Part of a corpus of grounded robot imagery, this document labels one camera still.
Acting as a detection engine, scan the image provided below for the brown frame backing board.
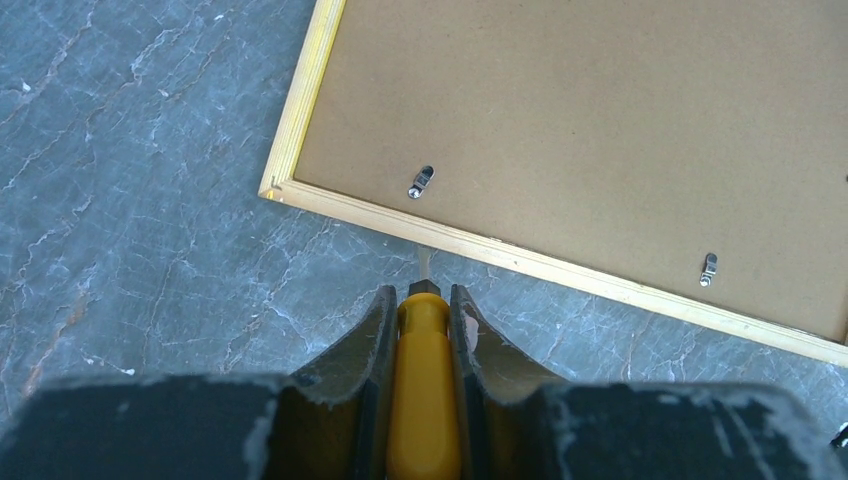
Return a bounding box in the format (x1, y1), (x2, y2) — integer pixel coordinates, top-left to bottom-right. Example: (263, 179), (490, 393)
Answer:
(295, 1), (847, 341)

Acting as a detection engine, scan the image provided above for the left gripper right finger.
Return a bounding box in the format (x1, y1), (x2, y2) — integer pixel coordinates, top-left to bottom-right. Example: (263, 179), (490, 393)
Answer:
(450, 285), (847, 479)

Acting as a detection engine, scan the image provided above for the yellow picture frame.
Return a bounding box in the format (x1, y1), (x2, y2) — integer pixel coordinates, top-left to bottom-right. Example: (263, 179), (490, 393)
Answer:
(258, 0), (847, 367)

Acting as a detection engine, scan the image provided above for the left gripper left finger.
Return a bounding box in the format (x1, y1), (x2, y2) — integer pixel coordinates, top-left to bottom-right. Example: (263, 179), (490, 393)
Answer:
(1, 286), (397, 479)

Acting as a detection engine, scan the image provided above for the orange handled screwdriver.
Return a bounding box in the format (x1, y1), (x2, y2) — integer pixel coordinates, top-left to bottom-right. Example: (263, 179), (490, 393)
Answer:
(386, 246), (462, 479)

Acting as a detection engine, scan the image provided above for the metal retaining clip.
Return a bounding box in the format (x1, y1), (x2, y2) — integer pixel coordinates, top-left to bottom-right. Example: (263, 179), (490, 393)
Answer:
(699, 252), (718, 288)
(408, 165), (435, 200)

